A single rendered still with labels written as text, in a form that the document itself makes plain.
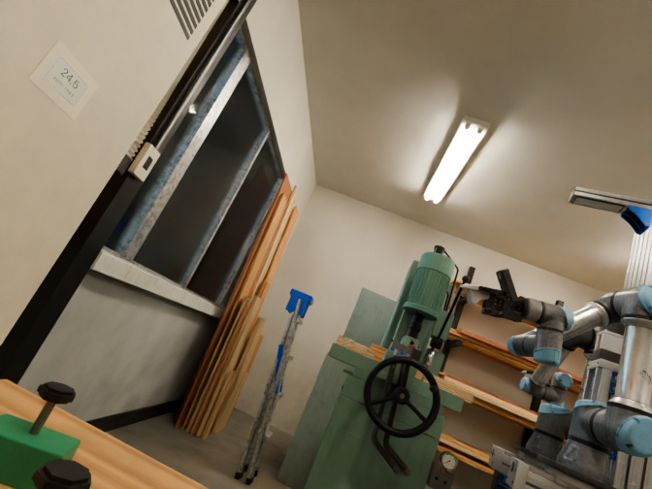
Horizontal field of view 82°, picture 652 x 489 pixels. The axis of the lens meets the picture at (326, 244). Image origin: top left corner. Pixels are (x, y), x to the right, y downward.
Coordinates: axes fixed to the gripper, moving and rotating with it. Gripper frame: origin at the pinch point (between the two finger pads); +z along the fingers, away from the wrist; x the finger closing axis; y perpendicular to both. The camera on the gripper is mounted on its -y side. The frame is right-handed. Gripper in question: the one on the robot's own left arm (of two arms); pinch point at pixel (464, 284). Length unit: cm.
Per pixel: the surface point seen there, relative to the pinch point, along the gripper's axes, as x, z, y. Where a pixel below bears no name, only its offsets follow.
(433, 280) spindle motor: 58, -6, -9
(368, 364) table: 48, 17, 37
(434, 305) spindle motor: 58, -8, 3
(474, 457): 242, -127, 105
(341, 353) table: 49, 29, 36
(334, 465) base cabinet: 43, 21, 78
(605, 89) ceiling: 57, -74, -135
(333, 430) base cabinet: 45, 25, 66
